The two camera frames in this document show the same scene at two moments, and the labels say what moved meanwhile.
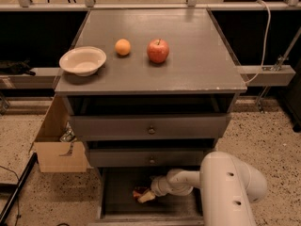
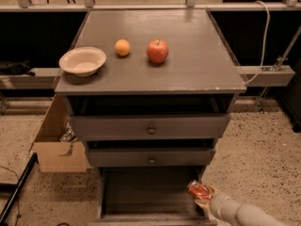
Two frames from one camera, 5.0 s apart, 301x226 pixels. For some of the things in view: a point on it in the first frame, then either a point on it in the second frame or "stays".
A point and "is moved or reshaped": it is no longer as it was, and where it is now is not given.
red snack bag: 137,190 is moved or reshaped
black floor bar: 24,175 stays
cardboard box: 54,154 stays
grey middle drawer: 146,157 stays
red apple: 158,50 stays
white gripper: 157,185 -> 220,203
